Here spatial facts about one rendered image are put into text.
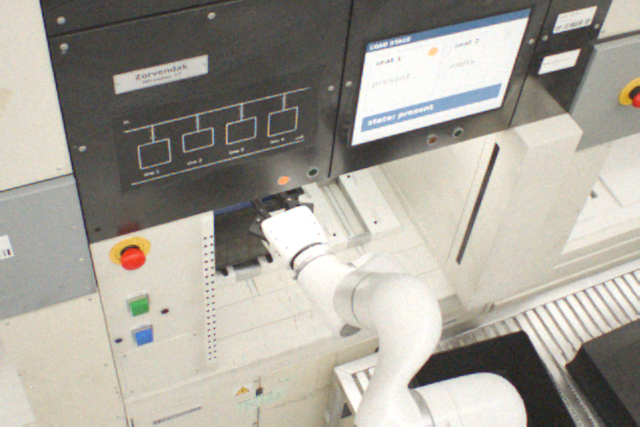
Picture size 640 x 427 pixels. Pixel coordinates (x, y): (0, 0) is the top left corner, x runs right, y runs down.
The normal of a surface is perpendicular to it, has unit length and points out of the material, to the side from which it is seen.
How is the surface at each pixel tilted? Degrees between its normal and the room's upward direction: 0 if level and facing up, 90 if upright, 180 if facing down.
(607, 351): 0
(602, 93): 90
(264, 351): 0
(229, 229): 90
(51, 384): 90
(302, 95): 90
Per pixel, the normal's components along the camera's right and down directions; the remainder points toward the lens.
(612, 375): 0.08, -0.66
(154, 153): 0.40, 0.71
